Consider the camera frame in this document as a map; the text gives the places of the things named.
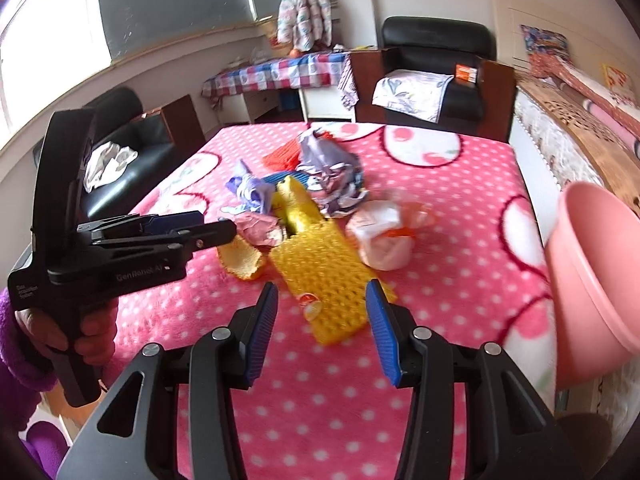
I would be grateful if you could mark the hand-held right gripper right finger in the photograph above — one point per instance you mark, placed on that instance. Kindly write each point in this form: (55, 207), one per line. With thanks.
(382, 330)

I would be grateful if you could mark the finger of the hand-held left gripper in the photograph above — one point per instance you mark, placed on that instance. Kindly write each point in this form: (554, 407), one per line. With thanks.
(210, 237)
(175, 220)

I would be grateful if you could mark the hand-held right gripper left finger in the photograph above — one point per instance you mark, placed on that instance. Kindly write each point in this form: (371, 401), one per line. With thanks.
(262, 330)

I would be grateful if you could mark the pink paper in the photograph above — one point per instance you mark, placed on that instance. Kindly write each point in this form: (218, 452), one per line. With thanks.
(257, 230)

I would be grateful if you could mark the small purple wrapper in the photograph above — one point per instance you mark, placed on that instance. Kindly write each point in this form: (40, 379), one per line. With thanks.
(252, 192)

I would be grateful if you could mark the yellow foam fruit net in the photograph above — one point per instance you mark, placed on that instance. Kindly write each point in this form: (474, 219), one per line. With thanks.
(320, 270)

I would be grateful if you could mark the white plastic bag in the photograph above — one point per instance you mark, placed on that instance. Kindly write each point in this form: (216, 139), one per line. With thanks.
(380, 245)

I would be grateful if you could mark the blue foam fruit net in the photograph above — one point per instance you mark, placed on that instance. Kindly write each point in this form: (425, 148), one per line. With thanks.
(277, 178)

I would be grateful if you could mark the yellow plastic bag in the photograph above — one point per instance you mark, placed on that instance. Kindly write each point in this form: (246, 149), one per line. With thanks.
(297, 205)

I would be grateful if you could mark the red foam fruit net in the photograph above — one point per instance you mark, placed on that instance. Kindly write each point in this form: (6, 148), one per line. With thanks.
(282, 157)

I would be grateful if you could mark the large purple wrapper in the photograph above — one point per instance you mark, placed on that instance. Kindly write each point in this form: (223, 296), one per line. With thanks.
(325, 165)

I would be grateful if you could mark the pink plastic bucket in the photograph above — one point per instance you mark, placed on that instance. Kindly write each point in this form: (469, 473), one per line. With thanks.
(590, 270)

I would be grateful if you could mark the person's left forearm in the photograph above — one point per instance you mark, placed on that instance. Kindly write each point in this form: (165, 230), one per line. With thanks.
(20, 370)

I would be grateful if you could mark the person's left hand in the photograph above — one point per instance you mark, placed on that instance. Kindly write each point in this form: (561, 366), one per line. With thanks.
(95, 330)

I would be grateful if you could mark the black armchair with white cloth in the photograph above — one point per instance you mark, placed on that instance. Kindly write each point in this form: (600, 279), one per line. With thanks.
(140, 170)

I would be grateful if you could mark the crumpled white cloth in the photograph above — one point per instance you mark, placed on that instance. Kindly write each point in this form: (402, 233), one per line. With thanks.
(107, 162)

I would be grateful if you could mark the pink polka dot blanket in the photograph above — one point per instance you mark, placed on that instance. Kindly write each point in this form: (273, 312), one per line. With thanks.
(450, 210)

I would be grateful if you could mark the white desk with drawer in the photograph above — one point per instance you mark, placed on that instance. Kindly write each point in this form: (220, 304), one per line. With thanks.
(255, 105)

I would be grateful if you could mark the checked tablecloth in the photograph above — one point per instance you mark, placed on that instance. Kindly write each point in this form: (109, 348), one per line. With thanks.
(270, 75)

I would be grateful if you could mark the white cabinet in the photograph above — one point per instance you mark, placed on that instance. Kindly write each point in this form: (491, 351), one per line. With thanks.
(325, 105)

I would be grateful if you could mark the checked hanging towel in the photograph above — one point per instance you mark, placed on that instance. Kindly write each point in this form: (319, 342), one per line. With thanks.
(347, 82)

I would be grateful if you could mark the grey window pane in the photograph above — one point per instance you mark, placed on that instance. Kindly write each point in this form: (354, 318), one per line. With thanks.
(175, 5)

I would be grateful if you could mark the bright window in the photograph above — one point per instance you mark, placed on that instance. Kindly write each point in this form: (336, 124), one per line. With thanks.
(45, 35)

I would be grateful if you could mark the silvery floral cushion cover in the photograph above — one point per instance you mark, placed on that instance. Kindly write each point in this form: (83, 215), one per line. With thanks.
(410, 92)

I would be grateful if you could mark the hanging patterned puffer jacket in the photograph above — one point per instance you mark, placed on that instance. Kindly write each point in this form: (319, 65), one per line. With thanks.
(302, 10)

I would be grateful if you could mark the orange cardboard box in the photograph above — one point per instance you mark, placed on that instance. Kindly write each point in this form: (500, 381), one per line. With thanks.
(466, 73)

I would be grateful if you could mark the bed with patterned bedding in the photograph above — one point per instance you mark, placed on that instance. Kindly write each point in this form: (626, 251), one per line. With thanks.
(590, 135)

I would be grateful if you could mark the black armchair with floral cushion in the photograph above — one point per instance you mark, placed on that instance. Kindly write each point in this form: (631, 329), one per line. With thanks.
(435, 35)

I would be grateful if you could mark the pink patterned quilt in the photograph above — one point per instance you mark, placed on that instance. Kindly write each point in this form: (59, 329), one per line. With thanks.
(590, 85)

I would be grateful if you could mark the blue floral pillow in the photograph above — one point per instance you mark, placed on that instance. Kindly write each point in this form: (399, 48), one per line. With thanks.
(545, 42)

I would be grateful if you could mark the white headboard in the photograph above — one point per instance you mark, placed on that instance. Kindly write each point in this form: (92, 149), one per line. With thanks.
(510, 25)

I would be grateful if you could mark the yellow pillow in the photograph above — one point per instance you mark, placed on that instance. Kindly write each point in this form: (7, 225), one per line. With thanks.
(617, 80)

